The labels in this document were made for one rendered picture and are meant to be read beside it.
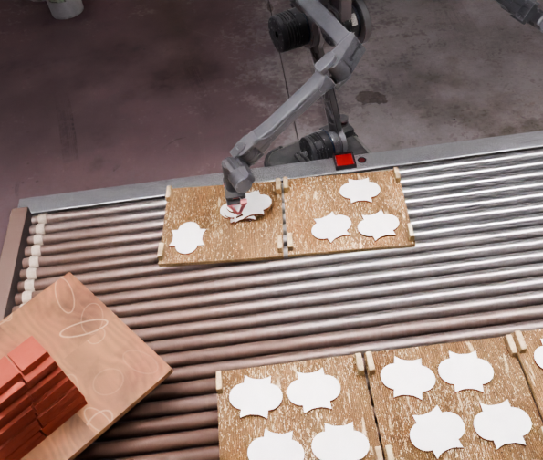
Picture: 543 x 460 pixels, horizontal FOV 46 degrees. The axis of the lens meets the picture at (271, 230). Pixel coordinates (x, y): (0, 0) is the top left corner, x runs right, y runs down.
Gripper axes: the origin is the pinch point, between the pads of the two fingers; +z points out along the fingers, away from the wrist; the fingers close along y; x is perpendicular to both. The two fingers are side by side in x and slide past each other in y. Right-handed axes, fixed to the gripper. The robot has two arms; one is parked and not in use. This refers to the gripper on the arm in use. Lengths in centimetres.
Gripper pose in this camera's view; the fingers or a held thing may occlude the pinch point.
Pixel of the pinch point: (236, 205)
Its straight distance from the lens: 218.3
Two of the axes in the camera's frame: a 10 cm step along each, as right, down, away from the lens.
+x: -9.8, 1.7, -0.6
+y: -1.7, -7.2, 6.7
